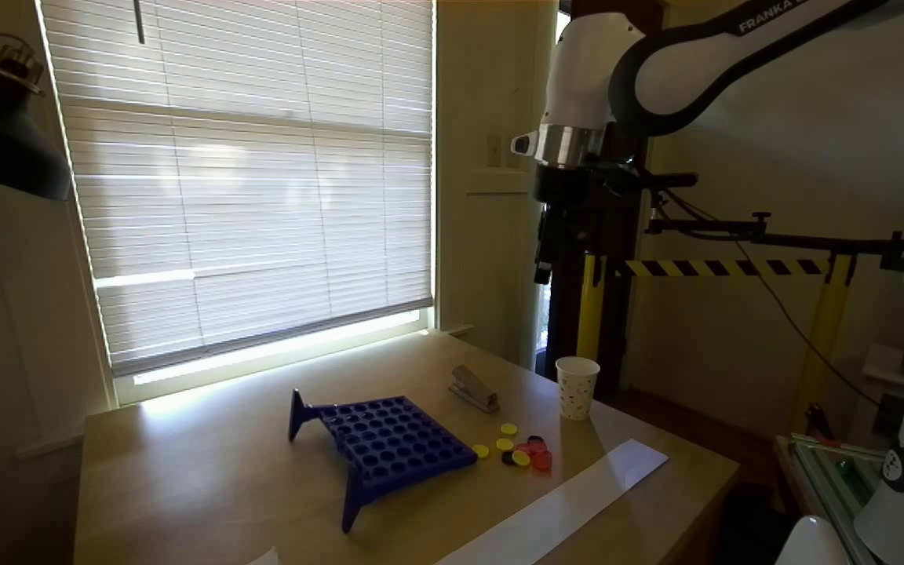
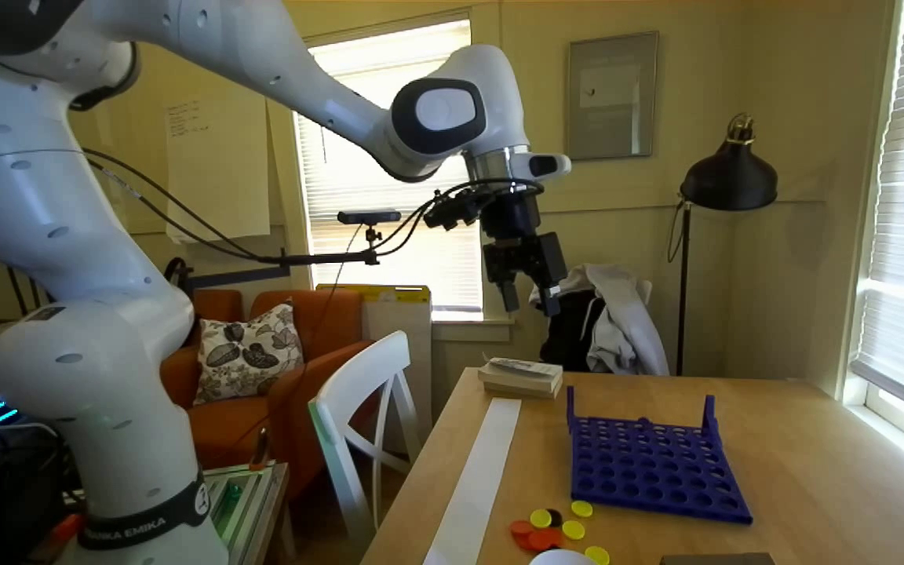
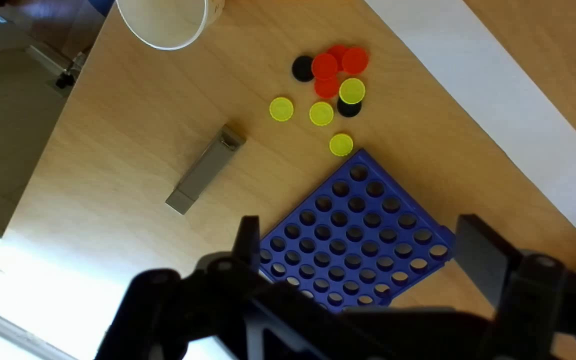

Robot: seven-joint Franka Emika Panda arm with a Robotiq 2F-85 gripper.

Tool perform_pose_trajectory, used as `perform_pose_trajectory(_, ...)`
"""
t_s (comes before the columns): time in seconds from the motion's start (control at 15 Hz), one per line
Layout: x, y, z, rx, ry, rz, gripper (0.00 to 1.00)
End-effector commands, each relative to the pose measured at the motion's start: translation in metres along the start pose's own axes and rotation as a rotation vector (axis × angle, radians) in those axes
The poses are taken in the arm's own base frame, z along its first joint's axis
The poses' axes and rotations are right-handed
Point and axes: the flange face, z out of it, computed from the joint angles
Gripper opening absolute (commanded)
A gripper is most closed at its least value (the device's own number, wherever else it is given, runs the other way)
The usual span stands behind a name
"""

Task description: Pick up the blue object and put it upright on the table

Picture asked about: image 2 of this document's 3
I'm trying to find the black boom rod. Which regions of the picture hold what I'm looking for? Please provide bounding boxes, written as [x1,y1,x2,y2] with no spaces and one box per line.
[160,241,383,295]

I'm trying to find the long white paper strip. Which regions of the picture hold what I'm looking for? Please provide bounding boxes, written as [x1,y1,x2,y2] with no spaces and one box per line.
[421,392,528,565]

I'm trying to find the white wall paper sheet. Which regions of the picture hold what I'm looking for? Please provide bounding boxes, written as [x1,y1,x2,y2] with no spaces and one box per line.
[160,98,277,244]

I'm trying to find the white garment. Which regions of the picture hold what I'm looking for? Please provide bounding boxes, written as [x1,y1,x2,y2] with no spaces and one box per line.
[557,262,676,379]

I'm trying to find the beige box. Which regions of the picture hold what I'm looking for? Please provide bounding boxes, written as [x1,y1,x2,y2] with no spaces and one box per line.
[473,356,567,406]

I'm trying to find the blue plastic game grid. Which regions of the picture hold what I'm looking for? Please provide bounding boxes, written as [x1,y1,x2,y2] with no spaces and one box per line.
[563,382,755,526]

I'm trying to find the black garment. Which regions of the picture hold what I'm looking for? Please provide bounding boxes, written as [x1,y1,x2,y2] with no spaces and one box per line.
[538,285,612,378]

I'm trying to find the white paper cup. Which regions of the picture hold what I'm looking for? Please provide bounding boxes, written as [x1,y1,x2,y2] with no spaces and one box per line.
[528,547,593,565]

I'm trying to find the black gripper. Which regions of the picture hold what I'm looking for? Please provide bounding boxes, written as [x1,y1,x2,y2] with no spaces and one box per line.
[480,193,570,316]

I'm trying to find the white wooden chair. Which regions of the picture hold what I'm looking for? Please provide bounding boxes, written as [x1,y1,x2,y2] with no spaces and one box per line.
[305,326,424,549]

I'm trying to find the leaf patterned pillow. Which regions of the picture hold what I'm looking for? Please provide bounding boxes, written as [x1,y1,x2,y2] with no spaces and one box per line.
[191,301,312,409]

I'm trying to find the orange sofa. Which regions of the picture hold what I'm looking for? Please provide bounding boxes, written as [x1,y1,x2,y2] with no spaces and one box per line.
[158,285,373,497]

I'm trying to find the black camera on boom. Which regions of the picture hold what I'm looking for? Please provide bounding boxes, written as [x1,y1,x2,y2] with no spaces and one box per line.
[333,206,404,230]

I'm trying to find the red game disc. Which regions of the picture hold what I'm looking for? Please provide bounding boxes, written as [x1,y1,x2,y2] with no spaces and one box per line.
[508,519,567,559]

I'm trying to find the grey framed wall picture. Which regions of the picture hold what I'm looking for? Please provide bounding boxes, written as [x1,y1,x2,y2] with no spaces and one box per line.
[557,28,666,164]

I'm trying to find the yellow flat box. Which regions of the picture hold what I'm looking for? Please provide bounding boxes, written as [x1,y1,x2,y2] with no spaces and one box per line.
[315,280,437,309]

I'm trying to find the bright bare window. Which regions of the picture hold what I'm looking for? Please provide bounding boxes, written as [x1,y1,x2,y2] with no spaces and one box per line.
[293,16,488,316]

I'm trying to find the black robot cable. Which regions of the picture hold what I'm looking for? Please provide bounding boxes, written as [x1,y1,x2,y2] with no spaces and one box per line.
[77,145,545,267]

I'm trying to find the green book stack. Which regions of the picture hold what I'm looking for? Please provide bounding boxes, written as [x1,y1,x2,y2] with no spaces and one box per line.
[197,459,294,565]

